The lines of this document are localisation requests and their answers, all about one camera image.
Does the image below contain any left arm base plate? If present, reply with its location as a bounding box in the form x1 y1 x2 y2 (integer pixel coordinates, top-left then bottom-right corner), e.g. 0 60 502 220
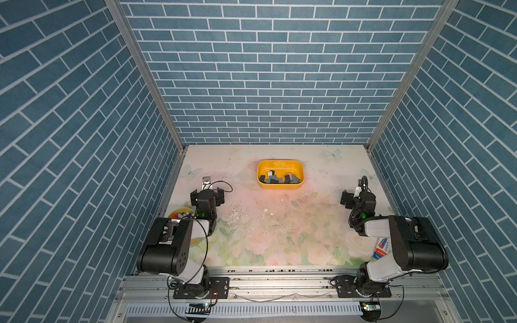
172 277 230 300

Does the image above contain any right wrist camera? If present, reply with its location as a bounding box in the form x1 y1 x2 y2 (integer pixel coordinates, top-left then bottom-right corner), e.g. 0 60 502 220
354 176 368 199

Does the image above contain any yellow plastic storage box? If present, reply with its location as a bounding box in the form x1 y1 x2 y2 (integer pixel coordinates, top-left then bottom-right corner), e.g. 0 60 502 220
257 160 305 190

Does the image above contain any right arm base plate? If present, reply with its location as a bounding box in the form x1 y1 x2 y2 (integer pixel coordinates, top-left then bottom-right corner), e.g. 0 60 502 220
329 275 392 298

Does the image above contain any electronics board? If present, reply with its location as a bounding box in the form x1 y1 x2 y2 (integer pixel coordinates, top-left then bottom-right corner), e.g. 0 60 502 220
359 301 382 322
185 303 211 323

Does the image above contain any right electronics board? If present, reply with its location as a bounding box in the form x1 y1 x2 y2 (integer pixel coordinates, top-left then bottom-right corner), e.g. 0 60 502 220
359 301 382 322

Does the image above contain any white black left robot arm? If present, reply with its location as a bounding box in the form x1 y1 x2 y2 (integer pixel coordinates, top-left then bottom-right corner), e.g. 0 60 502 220
137 188 225 290

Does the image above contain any left electronics board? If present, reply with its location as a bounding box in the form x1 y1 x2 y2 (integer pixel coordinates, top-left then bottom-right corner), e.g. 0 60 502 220
185 303 211 323

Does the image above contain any aluminium mounting rail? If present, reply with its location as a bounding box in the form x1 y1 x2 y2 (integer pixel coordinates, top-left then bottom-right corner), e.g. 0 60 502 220
115 266 448 303

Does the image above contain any yellow cup of pens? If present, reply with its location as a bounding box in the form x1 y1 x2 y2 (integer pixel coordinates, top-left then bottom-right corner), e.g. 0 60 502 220
168 207 194 220

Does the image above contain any red blue glue tube package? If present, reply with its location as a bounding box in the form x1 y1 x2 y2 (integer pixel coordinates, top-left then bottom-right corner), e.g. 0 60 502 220
373 238 392 260

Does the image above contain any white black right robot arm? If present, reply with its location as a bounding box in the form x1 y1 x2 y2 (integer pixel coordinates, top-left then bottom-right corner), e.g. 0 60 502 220
340 189 449 286

